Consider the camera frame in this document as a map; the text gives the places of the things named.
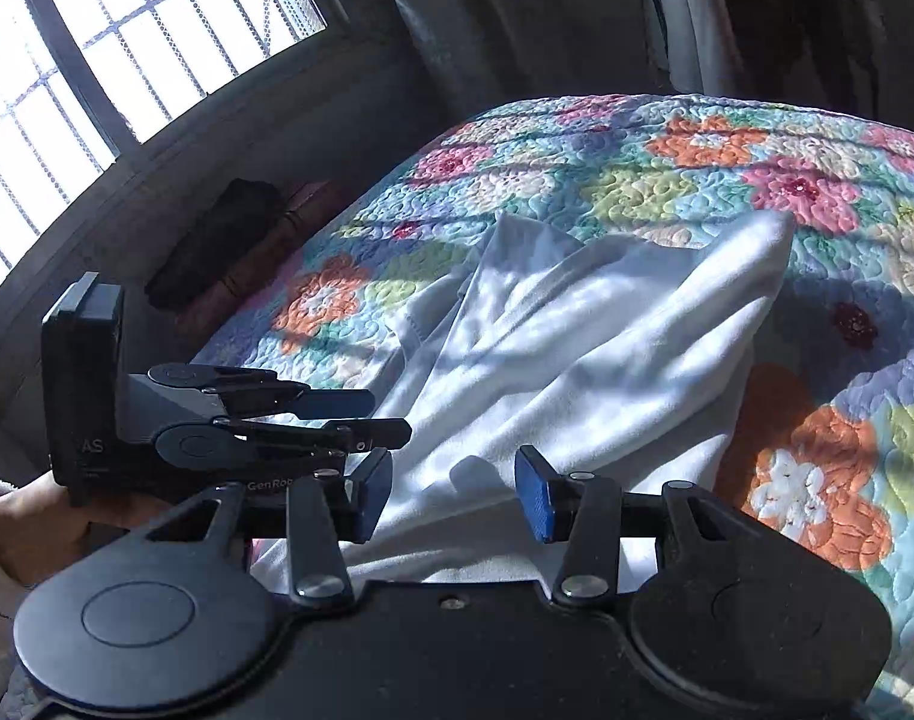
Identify window with metal grille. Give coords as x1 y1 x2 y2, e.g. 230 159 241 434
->
0 0 328 286

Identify white fleece sweatshirt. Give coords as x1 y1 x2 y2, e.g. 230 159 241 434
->
250 208 797 593

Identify black cloth on headboard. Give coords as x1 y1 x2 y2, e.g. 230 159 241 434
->
144 179 284 312

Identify person's left hand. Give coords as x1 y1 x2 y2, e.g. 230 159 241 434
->
0 475 170 589

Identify floral quilted bedspread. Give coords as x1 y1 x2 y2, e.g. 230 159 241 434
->
200 94 914 718

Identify brown wooden headboard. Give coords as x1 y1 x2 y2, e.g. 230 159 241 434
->
175 179 352 348

